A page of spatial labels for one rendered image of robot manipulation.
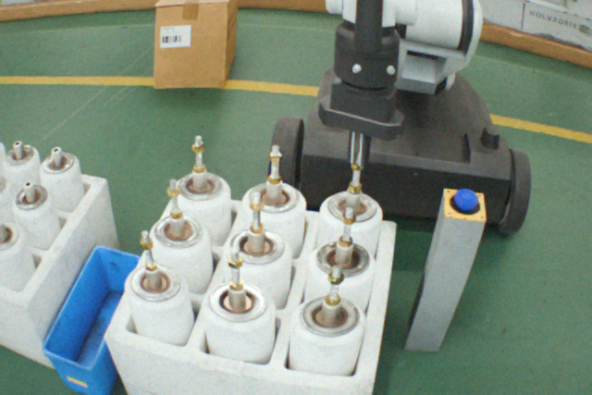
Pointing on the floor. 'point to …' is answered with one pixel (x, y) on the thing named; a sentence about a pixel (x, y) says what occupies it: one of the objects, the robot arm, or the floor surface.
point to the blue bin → (90, 324)
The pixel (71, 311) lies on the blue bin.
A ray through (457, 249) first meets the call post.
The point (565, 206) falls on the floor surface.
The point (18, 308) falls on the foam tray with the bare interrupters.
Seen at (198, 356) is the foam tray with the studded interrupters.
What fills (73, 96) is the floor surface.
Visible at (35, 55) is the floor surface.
